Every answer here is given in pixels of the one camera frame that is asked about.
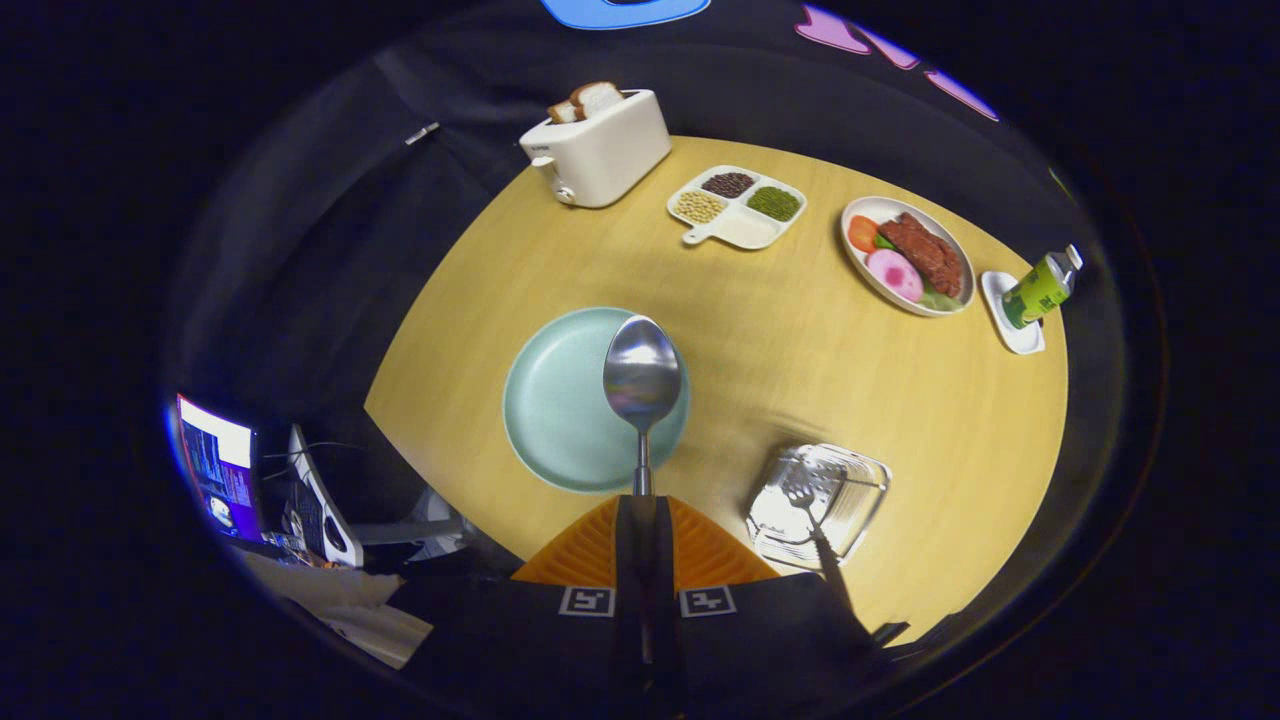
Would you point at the green vegetable leaf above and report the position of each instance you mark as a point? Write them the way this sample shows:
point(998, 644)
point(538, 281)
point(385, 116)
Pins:
point(940, 300)

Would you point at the white square coaster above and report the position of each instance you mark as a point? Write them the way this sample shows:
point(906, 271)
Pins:
point(1020, 338)

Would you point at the green label drink bottle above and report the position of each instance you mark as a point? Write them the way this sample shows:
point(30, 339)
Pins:
point(1040, 290)

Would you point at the brown meat piece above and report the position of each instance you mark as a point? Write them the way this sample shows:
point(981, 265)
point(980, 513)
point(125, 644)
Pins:
point(925, 250)

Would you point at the white oval food plate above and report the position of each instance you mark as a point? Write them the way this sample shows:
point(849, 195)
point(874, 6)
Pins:
point(860, 270)

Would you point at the white-edged laptop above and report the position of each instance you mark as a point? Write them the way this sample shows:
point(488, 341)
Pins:
point(320, 510)

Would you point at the white toaster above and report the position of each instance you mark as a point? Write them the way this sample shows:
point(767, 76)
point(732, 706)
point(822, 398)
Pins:
point(610, 150)

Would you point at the white divided tray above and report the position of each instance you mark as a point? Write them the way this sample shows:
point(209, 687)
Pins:
point(745, 230)

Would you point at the white cloth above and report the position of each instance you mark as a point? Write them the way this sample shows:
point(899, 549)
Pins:
point(370, 625)

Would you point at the metal fork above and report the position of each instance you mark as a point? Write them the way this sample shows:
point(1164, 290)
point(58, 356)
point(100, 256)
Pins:
point(800, 495)

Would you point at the green beans pile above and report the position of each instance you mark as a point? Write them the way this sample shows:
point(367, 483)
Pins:
point(774, 203)

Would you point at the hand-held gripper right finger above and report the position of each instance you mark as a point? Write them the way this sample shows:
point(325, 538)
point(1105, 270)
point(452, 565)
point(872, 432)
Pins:
point(660, 560)

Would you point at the light green round plate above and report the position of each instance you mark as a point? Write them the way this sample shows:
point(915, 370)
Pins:
point(550, 400)

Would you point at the toast bread slice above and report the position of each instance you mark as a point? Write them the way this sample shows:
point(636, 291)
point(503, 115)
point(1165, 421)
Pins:
point(562, 111)
point(598, 98)

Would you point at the white metal frame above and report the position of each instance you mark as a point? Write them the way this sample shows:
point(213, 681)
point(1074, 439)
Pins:
point(410, 530)

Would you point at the pink round slice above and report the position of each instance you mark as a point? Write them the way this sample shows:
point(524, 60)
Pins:
point(893, 275)

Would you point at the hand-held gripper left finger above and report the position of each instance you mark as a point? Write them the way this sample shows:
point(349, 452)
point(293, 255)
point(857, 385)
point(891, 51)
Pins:
point(628, 560)

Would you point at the yellow beans pile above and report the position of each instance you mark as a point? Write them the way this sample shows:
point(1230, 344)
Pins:
point(699, 207)

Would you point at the computer monitor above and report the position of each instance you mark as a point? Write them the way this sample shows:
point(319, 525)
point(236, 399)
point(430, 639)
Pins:
point(220, 470)

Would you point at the orange carrot slice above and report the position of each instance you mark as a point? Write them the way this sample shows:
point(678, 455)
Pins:
point(862, 233)

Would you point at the dark beans pile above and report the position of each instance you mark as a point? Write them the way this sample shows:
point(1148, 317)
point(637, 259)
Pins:
point(728, 184)

